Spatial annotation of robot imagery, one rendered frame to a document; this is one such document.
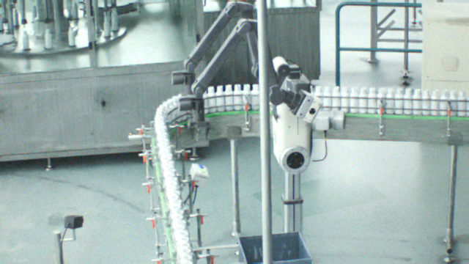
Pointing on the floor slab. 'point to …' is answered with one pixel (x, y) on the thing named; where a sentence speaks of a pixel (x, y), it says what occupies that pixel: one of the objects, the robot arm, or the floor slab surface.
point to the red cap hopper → (385, 31)
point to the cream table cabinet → (445, 48)
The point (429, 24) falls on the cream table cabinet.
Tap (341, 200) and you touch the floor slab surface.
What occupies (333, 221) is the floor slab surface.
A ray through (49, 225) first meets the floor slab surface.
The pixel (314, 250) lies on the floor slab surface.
